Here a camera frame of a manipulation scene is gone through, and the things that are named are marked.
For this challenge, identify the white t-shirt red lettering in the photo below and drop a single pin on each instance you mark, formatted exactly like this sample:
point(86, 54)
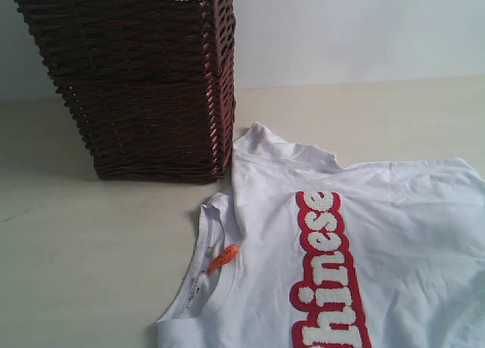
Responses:
point(379, 254)

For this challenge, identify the brown wicker basket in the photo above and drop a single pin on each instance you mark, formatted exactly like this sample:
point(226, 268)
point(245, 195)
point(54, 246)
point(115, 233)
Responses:
point(149, 83)

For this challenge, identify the orange clothing tag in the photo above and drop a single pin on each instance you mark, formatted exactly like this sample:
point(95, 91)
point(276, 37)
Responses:
point(225, 257)

